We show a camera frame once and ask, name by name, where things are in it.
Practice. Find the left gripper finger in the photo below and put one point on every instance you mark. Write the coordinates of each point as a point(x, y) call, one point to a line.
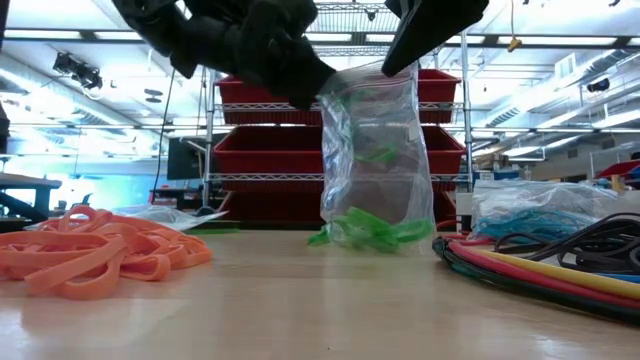
point(295, 75)

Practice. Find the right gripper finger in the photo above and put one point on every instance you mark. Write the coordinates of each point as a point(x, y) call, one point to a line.
point(425, 30)

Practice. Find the blue zip ties bag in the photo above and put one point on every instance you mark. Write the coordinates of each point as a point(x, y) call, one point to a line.
point(380, 190)

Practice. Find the green rubber band pile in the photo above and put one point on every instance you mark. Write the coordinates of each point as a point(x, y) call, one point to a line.
point(370, 227)

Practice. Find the clear zip bag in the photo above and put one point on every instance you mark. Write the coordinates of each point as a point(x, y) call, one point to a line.
point(540, 197)

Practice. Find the blue rubber band pile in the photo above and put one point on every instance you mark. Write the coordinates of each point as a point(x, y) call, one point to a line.
point(535, 222)

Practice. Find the orange rubber band pile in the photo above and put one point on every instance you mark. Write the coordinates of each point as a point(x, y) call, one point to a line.
point(75, 265)

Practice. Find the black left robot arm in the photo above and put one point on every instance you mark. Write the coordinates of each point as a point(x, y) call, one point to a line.
point(155, 25)

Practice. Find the dark brown rubber band pile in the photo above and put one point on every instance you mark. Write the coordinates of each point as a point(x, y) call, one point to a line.
point(610, 250)

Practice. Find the red plastic bin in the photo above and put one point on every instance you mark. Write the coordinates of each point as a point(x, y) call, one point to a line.
point(270, 155)
point(445, 155)
point(445, 207)
point(250, 95)
point(275, 207)
point(440, 95)

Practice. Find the yellow hanging plug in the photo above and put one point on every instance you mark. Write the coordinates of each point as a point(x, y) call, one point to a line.
point(514, 44)

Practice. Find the black monitor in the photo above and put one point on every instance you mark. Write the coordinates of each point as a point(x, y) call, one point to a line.
point(182, 162)

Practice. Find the black ceiling device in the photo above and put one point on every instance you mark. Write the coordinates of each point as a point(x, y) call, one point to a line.
point(598, 85)
point(80, 72)

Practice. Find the green square collapsible container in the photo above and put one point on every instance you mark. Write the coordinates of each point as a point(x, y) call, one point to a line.
point(215, 231)

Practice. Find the clear plastic bag pile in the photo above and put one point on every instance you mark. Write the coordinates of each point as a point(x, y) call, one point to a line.
point(165, 216)

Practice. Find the red and blue object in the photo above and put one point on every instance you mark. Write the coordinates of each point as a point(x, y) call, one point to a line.
point(617, 170)

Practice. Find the black rolling workbench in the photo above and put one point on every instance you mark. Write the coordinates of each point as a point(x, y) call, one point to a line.
point(25, 182)

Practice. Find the coloured tube bundle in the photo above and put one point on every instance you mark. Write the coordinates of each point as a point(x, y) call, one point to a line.
point(550, 277)

